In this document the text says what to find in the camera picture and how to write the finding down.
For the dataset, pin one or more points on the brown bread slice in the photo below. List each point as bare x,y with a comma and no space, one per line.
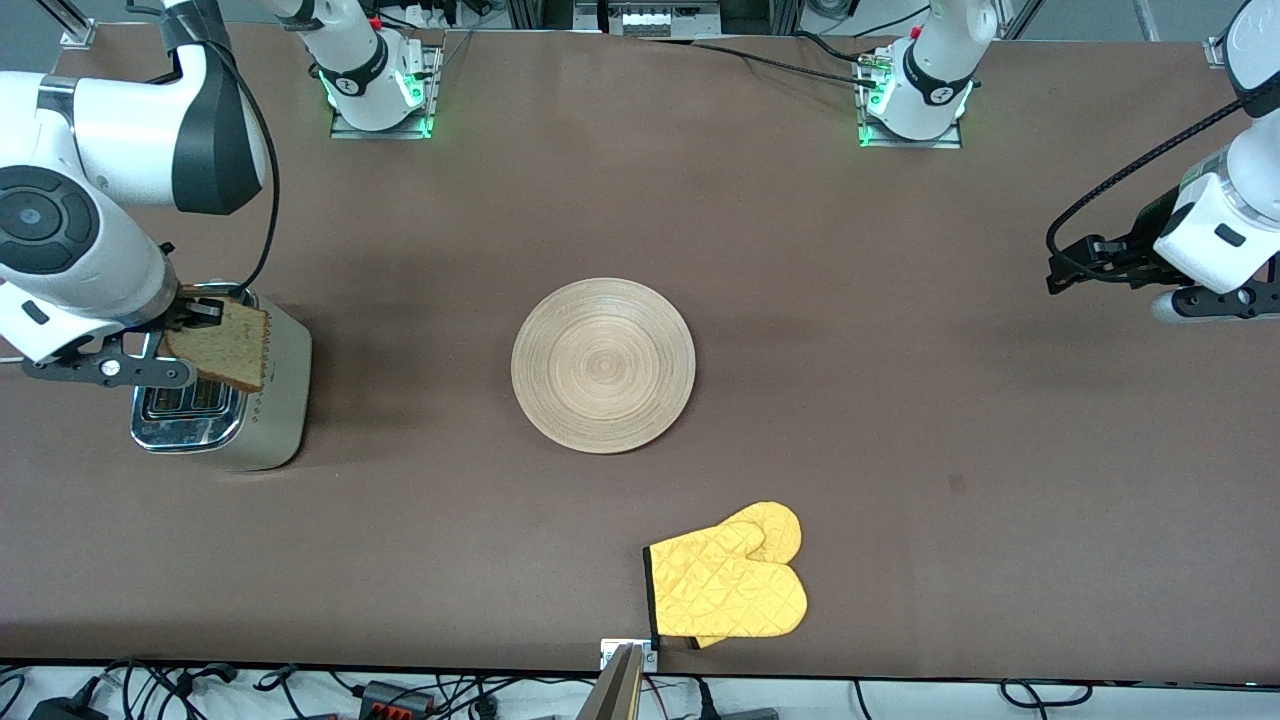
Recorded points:
220,350

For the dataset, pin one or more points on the black power adapter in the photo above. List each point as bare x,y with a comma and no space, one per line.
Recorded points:
65,710

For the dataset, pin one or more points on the round wooden plate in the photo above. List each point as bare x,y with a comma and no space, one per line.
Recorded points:
603,365

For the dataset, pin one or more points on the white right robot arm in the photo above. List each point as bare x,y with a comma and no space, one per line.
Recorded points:
110,130

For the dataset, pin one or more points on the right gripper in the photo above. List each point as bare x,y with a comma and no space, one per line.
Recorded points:
188,309

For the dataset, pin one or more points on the silver table corner bracket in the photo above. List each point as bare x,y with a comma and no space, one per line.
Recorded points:
78,35
1215,52

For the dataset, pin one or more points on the yellow quilted oven mitt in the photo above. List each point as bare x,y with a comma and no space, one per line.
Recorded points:
778,525
725,590

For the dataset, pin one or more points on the slanted metal profile bar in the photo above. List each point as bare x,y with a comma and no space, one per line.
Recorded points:
612,695

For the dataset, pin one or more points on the silver two-slot toaster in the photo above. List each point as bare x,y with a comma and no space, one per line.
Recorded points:
285,400

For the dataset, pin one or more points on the black orange connector block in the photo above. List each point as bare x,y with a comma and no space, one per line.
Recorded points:
395,698

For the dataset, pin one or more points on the metal table edge bracket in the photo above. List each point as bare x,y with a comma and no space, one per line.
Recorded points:
608,652

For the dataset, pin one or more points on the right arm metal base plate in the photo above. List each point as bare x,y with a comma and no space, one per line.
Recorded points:
432,90

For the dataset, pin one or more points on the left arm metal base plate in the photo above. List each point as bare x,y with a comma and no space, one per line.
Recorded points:
952,142

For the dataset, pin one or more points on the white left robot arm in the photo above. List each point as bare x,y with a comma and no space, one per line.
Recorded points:
930,70

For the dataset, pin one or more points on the grey electrical terminal box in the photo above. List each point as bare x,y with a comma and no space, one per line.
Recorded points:
660,18

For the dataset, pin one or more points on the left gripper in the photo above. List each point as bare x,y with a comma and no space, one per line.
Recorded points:
1143,243

